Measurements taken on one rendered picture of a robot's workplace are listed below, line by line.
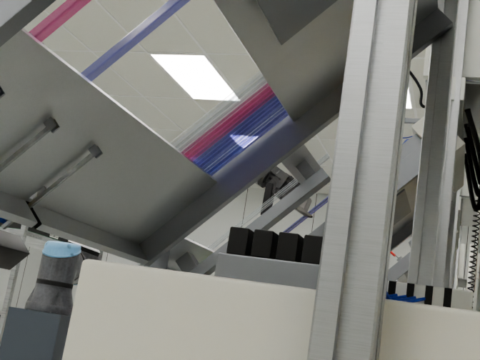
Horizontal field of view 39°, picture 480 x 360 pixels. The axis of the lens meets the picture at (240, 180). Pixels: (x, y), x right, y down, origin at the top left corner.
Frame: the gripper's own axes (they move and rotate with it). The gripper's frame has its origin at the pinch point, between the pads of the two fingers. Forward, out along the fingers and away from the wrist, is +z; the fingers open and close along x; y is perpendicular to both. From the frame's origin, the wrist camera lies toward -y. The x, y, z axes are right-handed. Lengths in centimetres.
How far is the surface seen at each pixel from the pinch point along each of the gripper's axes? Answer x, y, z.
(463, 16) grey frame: -25, 72, 8
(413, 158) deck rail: -21.1, 30.7, 20.9
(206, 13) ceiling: 245, 93, -241
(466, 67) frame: -23, 61, 17
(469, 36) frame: -23, 69, 13
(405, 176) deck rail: -21.1, 24.8, 22.2
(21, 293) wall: 808, -366, -560
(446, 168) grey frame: -24, 33, 31
